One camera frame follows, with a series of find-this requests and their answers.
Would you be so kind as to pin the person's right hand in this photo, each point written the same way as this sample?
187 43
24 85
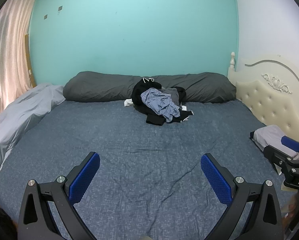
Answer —
290 208

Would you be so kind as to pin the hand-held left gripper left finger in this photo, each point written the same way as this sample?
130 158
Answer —
85 177

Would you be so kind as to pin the pink curtain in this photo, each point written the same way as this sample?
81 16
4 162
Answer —
7 55

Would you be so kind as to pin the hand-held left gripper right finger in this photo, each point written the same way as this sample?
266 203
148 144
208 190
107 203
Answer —
215 180

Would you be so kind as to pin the small white cloth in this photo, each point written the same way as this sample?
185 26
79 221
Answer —
127 103

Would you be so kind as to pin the cream tufted headboard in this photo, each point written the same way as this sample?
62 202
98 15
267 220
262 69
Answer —
269 97

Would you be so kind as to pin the light blue plaid shorts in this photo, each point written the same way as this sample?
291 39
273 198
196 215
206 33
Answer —
159 102

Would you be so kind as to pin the blue patterned bed sheet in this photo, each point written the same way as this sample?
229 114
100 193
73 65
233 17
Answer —
129 140

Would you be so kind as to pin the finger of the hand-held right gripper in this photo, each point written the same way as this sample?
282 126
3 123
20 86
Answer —
290 142
277 155

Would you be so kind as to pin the wooden window frame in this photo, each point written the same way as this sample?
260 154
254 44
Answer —
29 60

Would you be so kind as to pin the grey garment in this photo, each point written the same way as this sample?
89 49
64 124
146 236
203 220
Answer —
174 96

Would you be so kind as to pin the black garment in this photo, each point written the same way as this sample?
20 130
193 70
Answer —
139 92

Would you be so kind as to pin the light grey duvet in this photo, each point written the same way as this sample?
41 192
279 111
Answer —
22 115

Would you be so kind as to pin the long dark grey pillow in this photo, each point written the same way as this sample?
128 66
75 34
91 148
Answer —
99 87

